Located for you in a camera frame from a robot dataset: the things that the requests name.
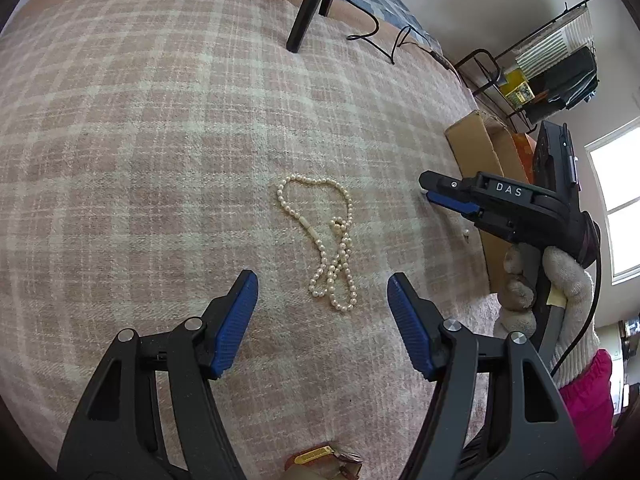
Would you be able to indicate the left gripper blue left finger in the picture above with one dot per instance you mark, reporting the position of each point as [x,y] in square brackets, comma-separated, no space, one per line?
[115,432]

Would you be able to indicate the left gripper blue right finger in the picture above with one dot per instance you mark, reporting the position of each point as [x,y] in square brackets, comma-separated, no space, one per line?
[496,412]

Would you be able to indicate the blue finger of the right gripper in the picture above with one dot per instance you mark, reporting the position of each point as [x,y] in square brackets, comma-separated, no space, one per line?
[432,181]
[451,204]

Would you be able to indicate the pink sleeve forearm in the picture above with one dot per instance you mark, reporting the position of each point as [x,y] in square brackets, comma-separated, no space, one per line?
[589,402]

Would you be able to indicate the white gloved right hand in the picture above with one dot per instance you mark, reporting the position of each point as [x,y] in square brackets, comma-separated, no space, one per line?
[578,342]

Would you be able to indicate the brown cardboard box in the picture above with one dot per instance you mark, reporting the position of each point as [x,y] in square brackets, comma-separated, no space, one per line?
[505,197]

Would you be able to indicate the orange covered low table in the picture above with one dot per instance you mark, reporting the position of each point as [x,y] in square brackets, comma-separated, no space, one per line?
[525,146]

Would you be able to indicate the window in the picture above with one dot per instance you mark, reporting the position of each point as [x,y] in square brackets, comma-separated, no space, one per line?
[615,162]

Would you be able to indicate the yellow box on rack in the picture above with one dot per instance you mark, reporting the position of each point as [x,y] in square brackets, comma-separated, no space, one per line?
[516,89]

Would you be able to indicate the dark hanging clothes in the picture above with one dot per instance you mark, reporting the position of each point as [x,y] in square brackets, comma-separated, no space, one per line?
[563,85]

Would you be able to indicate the black clothes rack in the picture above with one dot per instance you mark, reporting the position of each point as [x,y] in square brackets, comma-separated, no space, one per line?
[495,66]

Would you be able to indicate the striped hanging towel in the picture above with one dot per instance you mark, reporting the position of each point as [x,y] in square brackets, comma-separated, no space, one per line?
[569,33]

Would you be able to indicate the brown leather wristwatch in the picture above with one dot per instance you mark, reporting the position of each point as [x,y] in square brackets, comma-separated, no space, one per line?
[324,461]

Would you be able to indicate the pink plaid blanket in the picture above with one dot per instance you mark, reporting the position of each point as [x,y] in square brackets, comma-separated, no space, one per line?
[151,150]

